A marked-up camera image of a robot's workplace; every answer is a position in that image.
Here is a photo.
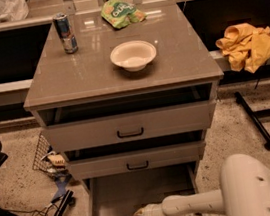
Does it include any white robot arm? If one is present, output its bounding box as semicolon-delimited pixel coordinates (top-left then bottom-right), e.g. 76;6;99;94
132;154;270;216

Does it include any bottom grey drawer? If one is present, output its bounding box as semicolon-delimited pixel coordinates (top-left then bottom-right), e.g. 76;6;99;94
88;164;202;216

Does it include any grey drawer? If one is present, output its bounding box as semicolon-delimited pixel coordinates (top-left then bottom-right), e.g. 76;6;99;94
67;130;205;180
88;164;202;216
36;82;217;152

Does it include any middle grey drawer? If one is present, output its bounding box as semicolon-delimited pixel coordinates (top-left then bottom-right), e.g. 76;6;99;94
67;130;205;180

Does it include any grey drawer cabinet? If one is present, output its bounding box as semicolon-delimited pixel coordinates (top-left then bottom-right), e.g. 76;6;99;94
10;0;240;204

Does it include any top grey drawer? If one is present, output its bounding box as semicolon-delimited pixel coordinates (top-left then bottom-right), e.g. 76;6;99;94
36;82;217;152

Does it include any blue tape strip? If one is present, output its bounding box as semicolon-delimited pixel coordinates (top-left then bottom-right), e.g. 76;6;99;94
51;174;72;203

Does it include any black stand leg right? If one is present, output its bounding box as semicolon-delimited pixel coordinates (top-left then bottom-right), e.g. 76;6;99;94
234;92;270;151

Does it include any white paper bowl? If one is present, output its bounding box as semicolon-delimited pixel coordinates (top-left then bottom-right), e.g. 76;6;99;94
110;40;157;72

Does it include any blue silver energy drink can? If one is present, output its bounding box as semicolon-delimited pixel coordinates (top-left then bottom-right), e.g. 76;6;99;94
53;13;78;54

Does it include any yellow crumpled cloth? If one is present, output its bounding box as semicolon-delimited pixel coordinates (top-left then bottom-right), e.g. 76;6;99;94
215;23;270;73

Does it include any green snack bag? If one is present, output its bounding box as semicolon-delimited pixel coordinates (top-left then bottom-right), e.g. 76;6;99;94
101;0;147;30

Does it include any wire mesh basket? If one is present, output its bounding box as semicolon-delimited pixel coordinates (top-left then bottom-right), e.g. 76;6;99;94
32;134;68;178

